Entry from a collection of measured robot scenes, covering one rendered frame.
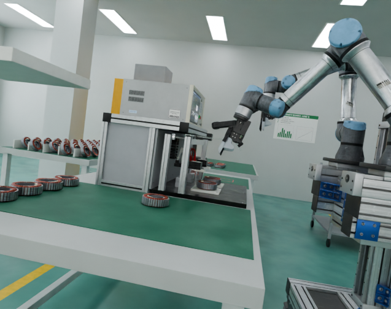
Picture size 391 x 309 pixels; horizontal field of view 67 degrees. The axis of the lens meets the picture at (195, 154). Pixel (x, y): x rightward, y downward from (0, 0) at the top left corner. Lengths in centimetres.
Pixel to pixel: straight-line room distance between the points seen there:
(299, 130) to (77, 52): 474
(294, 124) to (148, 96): 563
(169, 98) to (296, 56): 587
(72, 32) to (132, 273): 520
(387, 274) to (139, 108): 147
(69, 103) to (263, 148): 413
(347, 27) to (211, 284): 106
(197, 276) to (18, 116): 862
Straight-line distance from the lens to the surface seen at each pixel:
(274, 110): 136
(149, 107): 163
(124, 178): 154
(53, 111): 563
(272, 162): 697
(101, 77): 797
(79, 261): 79
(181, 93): 159
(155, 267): 72
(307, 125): 708
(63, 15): 590
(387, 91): 132
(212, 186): 160
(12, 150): 310
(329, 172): 183
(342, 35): 136
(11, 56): 88
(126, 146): 152
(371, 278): 176
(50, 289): 179
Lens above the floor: 104
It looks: 3 degrees down
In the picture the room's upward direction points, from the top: 8 degrees clockwise
